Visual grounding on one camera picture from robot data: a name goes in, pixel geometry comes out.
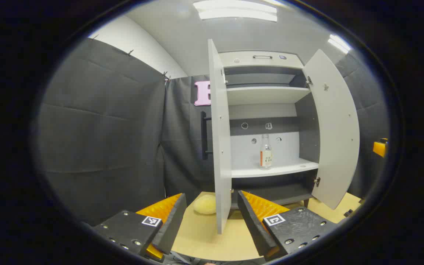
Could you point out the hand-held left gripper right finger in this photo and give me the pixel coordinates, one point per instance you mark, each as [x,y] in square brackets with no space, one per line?
[254,228]

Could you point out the clear glass bottle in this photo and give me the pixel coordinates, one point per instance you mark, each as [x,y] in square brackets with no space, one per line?
[265,156]

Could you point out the large ceiling light panel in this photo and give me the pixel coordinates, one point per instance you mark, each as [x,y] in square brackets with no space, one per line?
[234,9]

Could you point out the white cabinet door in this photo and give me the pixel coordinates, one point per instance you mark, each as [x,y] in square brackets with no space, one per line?
[221,147]
[337,129]

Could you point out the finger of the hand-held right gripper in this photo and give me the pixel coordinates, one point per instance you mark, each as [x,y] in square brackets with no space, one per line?
[379,148]

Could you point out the grey and white cabinet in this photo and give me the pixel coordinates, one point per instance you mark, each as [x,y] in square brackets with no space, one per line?
[267,95]

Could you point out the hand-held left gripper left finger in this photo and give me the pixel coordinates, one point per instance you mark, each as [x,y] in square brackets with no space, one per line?
[171,228]

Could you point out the small ceiling light panel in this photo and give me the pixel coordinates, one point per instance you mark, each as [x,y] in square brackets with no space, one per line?
[339,43]

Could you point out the pale yellow round sponge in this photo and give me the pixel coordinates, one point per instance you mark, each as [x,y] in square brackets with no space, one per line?
[204,204]

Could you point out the small black clip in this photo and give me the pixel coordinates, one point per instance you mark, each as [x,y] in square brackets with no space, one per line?
[348,213]

